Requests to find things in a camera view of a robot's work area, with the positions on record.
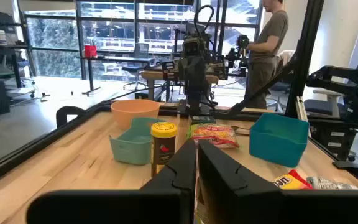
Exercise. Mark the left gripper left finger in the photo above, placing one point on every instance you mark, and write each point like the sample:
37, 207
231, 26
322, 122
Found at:
154, 205

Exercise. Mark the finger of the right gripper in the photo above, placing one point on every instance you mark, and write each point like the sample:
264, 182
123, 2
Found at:
199, 71
186, 71

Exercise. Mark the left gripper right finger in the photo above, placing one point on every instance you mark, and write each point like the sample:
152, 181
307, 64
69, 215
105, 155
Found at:
244, 202

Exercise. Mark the red yellow beef ramen packet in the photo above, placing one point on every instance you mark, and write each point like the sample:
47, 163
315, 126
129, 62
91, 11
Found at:
287, 183

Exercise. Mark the brown yellow-lid spice jar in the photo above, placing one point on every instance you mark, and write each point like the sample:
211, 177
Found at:
163, 146

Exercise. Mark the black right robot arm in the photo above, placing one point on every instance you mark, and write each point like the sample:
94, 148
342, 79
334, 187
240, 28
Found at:
196, 104

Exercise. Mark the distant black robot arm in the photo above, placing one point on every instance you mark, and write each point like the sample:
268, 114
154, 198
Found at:
242, 42

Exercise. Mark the neighbouring black robot arm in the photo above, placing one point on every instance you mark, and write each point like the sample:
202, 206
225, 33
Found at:
353, 84

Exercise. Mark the wooden top table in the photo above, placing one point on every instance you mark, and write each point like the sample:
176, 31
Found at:
151, 75

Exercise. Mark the grey mesh office chair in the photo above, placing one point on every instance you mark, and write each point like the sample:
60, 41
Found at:
141, 51

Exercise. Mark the person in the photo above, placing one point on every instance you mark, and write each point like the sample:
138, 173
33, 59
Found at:
269, 34

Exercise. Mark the peach orange plastic bowl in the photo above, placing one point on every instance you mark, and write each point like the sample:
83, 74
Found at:
135, 109

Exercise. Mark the lime chili shrimp ramen packet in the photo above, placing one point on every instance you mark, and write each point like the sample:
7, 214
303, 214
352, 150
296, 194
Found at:
213, 135

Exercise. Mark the black standing desk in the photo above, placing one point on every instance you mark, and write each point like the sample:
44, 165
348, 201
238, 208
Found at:
120, 59

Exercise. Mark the red container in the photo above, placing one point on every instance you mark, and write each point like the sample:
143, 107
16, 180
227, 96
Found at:
90, 51

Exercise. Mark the black stand with white labels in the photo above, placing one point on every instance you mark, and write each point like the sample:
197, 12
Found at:
325, 137

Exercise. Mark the grey white office chair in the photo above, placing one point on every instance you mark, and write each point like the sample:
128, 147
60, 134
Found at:
331, 96

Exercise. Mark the dark desk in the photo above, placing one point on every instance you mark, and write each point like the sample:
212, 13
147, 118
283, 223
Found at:
5, 46

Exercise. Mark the white cup stack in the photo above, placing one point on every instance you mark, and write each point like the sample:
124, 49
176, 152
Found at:
0, 35

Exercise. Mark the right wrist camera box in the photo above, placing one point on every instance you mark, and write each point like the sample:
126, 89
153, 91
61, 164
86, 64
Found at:
194, 46

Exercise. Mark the black aluminium table frame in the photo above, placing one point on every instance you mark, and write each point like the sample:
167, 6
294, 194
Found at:
304, 56

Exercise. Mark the black flat clamp bracket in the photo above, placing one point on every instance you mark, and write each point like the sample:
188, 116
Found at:
348, 166

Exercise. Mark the black arch bracket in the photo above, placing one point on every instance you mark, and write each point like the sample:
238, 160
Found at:
61, 113

